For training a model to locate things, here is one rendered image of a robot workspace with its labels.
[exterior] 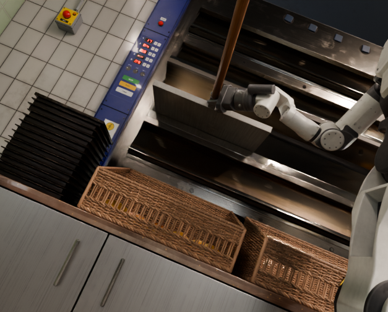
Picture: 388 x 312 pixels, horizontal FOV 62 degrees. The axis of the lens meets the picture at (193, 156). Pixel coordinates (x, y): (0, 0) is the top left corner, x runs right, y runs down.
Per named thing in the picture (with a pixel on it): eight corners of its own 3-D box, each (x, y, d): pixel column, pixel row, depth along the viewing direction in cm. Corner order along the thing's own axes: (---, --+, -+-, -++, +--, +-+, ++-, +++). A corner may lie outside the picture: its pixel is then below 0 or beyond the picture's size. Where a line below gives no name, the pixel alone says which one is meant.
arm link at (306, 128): (283, 121, 126) (323, 150, 126) (284, 129, 117) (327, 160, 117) (302, 99, 122) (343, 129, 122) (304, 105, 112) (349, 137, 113)
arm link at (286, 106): (262, 91, 126) (290, 111, 126) (253, 106, 121) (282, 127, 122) (271, 81, 120) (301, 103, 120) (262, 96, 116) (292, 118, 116)
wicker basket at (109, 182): (101, 220, 152) (127, 167, 160) (213, 267, 150) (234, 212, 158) (72, 205, 106) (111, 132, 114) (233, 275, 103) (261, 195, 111)
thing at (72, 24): (58, 28, 178) (67, 14, 181) (75, 35, 178) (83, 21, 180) (53, 19, 171) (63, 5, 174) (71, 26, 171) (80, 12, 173)
